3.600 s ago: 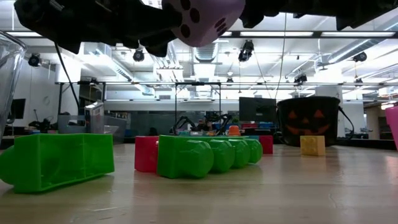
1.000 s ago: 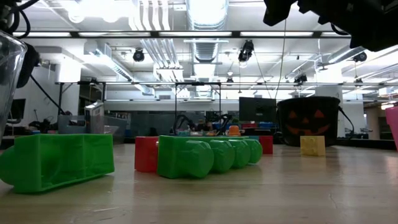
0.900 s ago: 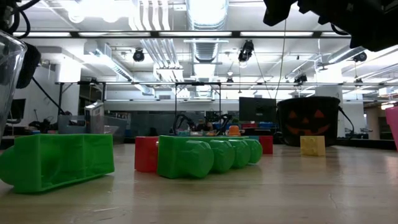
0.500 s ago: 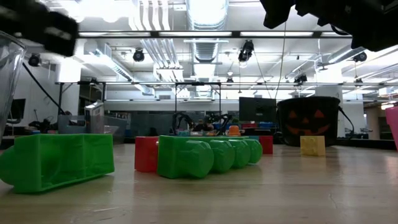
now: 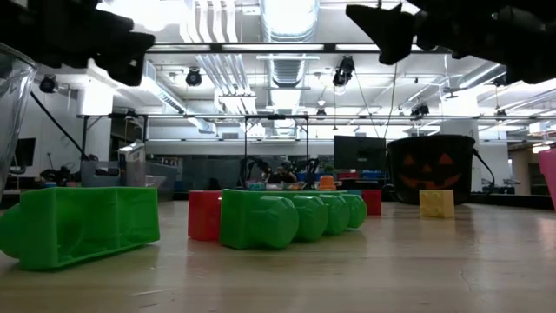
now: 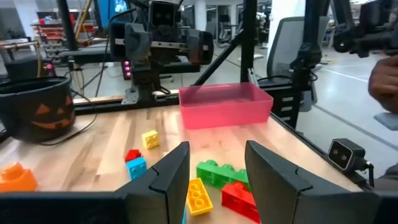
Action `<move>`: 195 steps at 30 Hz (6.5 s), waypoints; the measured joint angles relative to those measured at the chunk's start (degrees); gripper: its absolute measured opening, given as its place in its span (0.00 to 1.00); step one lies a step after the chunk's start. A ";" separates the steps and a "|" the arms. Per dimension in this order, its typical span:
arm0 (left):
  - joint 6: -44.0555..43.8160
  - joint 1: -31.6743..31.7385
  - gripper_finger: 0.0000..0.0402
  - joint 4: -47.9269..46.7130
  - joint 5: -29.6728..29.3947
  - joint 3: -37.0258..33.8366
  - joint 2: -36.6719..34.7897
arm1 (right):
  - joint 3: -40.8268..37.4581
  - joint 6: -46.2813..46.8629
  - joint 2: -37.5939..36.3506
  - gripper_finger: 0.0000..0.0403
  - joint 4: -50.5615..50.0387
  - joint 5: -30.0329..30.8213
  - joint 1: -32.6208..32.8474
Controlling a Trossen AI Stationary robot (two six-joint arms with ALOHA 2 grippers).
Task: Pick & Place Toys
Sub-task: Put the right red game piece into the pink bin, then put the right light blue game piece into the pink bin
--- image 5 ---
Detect person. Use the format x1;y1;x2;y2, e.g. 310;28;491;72
265;161;300;185

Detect orange toy brick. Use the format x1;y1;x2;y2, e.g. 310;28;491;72
317;174;338;192

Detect black bucket cable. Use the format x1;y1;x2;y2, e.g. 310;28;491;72
472;150;496;196

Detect clear plastic bin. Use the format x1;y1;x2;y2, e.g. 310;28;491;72
0;42;39;203

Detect short green toy brick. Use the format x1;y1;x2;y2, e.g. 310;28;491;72
0;186;162;271

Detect black background rig frame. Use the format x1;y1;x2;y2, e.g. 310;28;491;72
77;113;310;190

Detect long green toy brick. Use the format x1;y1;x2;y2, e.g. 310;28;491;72
218;188;368;251

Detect black pumpkin face bucket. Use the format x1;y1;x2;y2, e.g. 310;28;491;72
386;134;477;206

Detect grey translucent plastic bin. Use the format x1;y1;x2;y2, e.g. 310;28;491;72
79;160;179;203

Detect thin black cable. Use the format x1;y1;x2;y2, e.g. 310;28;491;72
29;90;91;161

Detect small pale yellow toy brick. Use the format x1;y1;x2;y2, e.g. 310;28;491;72
418;189;456;220

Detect pink plastic tray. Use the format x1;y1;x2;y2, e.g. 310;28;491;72
538;147;556;210

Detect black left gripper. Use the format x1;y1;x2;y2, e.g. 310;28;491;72
0;0;156;87

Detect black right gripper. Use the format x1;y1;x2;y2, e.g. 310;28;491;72
346;0;556;86

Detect black monitor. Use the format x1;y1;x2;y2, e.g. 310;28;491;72
333;135;387;172
15;137;37;169

